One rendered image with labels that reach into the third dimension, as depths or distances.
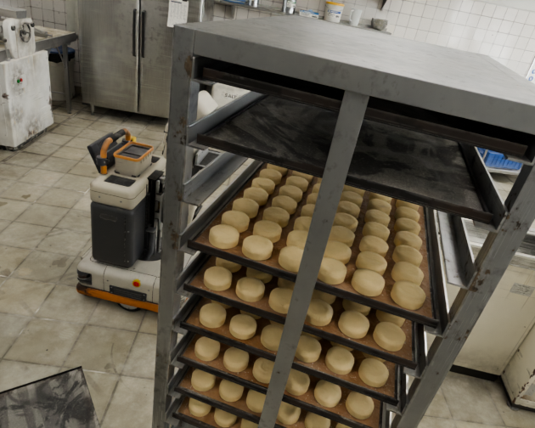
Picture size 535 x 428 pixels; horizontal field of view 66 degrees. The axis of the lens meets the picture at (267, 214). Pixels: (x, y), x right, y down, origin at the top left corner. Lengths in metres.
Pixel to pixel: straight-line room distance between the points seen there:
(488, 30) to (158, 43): 4.27
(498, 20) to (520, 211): 6.18
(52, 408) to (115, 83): 4.09
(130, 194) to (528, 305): 2.20
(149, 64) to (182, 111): 4.84
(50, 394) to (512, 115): 2.22
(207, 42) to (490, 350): 2.54
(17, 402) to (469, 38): 6.19
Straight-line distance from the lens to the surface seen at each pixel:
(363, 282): 0.66
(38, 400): 2.38
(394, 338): 0.73
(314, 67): 0.52
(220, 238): 0.68
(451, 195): 0.63
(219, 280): 0.74
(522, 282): 2.56
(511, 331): 2.77
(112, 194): 2.34
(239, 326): 0.79
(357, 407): 0.85
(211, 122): 0.66
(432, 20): 6.39
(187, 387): 0.95
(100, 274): 2.63
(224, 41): 0.55
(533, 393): 2.87
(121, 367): 2.46
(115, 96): 5.65
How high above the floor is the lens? 1.89
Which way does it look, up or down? 29 degrees down
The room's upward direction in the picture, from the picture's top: 11 degrees clockwise
